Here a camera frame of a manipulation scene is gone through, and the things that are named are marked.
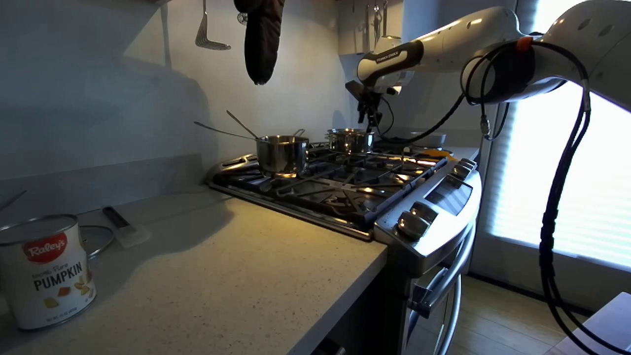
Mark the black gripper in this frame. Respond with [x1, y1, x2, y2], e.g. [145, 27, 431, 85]
[344, 77, 391, 134]

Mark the steel pot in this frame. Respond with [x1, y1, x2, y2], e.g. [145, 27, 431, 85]
[326, 126, 379, 158]

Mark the glass pot lid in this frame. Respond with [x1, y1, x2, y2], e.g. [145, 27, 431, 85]
[78, 223, 119, 260]

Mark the stainless steel gas range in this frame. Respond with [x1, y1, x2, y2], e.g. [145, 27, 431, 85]
[206, 134, 486, 355]

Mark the hanging steel ladle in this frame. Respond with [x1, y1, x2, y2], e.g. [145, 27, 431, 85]
[367, 2, 391, 43]

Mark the hanging steel spatula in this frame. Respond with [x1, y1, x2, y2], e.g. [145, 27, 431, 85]
[194, 0, 233, 53]

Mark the large bright window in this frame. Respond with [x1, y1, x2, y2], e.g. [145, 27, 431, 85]
[490, 0, 631, 274]

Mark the white pumpkin can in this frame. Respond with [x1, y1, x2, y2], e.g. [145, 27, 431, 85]
[0, 213, 99, 333]

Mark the white upper cabinet with handles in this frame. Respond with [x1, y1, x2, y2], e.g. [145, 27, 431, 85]
[338, 0, 405, 57]

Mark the steel saucepan with long handle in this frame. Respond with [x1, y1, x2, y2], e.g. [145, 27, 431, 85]
[225, 108, 312, 177]

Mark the orange cable clip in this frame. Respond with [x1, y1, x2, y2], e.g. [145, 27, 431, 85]
[513, 35, 537, 57]

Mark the steel oven door handle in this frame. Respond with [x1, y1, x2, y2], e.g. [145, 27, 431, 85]
[411, 225, 478, 321]

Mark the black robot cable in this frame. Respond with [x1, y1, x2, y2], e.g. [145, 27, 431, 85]
[458, 35, 631, 355]

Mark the black handled utensil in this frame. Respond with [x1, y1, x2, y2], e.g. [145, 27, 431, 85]
[101, 205, 154, 250]

